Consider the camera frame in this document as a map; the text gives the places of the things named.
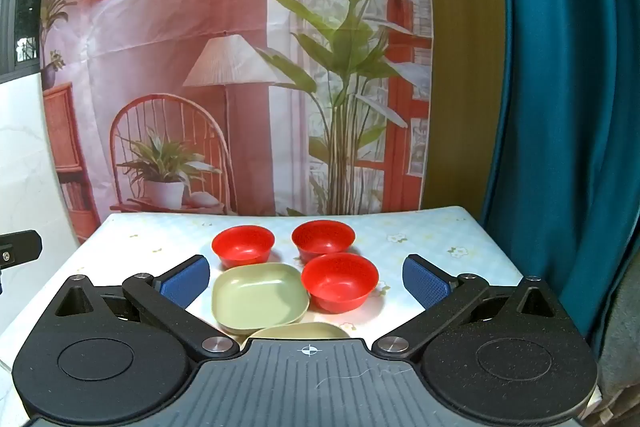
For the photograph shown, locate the teal curtain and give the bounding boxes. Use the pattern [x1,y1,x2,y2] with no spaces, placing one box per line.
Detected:
[479,0,640,349]

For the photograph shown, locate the cream square plate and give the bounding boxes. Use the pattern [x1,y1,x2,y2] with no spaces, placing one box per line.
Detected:
[248,321,352,342]

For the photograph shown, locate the green square plate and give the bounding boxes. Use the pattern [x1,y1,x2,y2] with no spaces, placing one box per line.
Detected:
[211,262,310,336]

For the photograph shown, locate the red plastic bowl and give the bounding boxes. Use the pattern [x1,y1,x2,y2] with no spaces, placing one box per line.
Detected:
[291,220,356,264]
[211,225,276,270]
[301,253,379,313]

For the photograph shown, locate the floral tablecloth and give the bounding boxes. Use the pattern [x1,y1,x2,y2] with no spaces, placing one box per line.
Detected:
[0,206,601,427]

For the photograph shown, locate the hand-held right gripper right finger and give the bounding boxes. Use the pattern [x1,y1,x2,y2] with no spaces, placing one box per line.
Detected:
[372,254,557,364]

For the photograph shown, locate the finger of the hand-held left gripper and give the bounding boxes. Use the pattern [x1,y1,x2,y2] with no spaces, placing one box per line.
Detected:
[0,230,43,269]

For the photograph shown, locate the printed room scene backdrop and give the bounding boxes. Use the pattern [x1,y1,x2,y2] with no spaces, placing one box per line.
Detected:
[40,0,434,217]

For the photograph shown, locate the grey fabric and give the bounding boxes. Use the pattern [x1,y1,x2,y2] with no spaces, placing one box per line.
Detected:
[594,251,640,427]

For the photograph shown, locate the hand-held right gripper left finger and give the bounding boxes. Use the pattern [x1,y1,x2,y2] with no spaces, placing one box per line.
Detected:
[52,254,241,362]

